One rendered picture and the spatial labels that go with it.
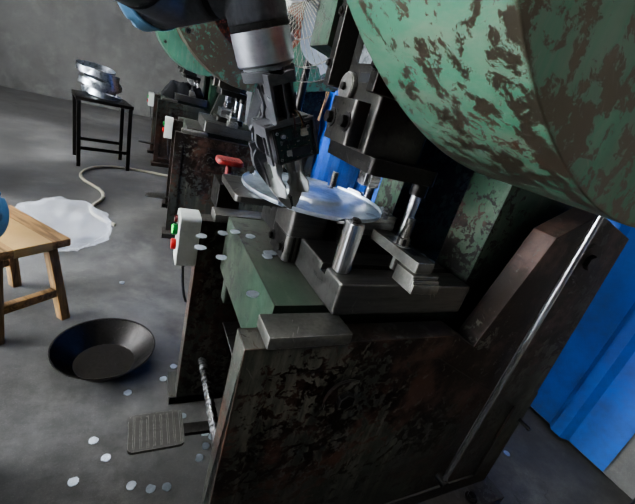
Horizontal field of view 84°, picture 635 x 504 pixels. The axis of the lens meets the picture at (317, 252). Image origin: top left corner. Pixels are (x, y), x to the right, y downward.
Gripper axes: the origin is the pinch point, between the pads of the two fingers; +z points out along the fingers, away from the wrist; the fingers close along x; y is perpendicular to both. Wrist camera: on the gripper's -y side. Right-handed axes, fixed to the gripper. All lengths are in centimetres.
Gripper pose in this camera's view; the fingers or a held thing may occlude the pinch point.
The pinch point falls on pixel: (289, 199)
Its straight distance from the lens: 60.1
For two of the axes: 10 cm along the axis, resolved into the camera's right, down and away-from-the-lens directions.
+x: 9.0, -3.4, 2.9
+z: 1.4, 8.3, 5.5
